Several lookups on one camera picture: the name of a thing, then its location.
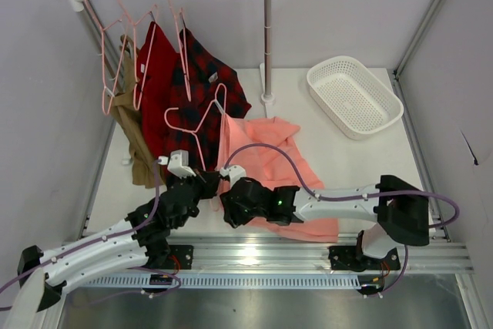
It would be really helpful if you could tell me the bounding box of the pink skirt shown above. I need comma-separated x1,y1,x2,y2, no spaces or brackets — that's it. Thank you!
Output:
216,116,339,243

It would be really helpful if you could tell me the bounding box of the pink wire hanger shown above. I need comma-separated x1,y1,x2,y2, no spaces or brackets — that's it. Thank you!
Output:
116,0,159,111
163,83,227,170
167,0,192,102
83,0,129,116

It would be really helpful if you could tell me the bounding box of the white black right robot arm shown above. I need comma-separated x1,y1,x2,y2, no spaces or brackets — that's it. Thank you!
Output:
220,175,429,260

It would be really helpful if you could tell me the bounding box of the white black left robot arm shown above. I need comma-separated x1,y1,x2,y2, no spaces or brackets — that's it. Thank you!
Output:
17,170,220,311

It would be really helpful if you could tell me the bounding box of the red black plaid skirt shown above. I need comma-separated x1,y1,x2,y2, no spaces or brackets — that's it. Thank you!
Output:
164,29,251,170

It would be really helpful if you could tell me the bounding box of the plain red skirt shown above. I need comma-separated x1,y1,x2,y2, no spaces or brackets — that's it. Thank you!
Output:
137,22,179,157

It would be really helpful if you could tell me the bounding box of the tan brown garment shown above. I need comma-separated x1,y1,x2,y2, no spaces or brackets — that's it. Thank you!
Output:
110,35,155,189

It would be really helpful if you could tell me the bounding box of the white perforated plastic basket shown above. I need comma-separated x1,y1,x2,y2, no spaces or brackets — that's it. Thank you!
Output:
306,55,404,140

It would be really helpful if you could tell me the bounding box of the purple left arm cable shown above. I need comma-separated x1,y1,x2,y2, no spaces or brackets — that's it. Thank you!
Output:
0,156,182,311

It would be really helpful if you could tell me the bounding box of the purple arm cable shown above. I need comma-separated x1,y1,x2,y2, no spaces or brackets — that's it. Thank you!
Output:
0,156,182,311
223,143,461,299

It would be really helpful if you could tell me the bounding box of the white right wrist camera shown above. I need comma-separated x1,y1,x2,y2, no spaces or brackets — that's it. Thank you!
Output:
219,165,247,186

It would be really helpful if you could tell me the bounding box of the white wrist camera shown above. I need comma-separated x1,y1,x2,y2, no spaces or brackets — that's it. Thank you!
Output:
219,165,247,186
157,149,196,179

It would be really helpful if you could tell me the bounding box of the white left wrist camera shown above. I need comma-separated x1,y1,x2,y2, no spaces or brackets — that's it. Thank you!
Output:
157,149,196,179

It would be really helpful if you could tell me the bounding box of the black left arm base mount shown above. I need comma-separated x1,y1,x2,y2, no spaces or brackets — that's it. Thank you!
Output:
139,235,194,271

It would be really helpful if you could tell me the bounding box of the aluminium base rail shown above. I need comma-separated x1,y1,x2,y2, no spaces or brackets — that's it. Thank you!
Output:
168,233,474,274

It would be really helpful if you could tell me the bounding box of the white slotted cable duct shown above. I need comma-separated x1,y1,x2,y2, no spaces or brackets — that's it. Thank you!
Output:
83,272,361,290

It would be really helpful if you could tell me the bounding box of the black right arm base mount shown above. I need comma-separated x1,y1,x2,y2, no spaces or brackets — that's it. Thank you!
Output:
328,231,401,273

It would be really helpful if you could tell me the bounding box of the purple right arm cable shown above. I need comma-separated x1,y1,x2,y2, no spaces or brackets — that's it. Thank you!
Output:
223,143,461,299

